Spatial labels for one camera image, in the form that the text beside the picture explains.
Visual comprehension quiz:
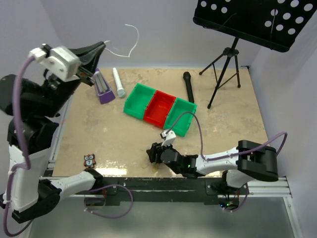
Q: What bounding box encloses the green bin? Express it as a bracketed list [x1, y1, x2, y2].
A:
[123, 83, 156, 120]
[163, 98, 197, 137]

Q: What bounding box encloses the white cable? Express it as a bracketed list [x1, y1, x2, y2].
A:
[104, 24, 140, 58]

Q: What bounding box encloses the red bin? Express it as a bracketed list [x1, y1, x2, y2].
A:
[143, 90, 176, 128]

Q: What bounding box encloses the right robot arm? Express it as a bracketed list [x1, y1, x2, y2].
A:
[146, 140, 279, 195]

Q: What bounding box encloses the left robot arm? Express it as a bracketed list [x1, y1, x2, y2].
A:
[0, 41, 106, 224]

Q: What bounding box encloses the purple metronome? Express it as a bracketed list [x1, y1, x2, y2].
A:
[93, 68, 115, 105]

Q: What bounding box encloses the white microphone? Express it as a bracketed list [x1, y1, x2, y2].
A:
[112, 67, 126, 98]

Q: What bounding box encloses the owl number tile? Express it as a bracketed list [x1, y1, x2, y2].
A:
[84, 154, 96, 168]

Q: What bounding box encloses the black microphone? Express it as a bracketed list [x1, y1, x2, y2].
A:
[183, 71, 194, 103]

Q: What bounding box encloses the black music stand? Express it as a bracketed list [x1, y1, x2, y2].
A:
[193, 0, 317, 108]

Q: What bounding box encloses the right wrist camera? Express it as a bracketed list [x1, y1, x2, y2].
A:
[160, 130, 176, 147]

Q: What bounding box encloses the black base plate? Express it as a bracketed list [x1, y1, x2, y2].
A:
[93, 177, 247, 205]

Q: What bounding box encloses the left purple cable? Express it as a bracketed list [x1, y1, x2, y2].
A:
[3, 56, 133, 236]

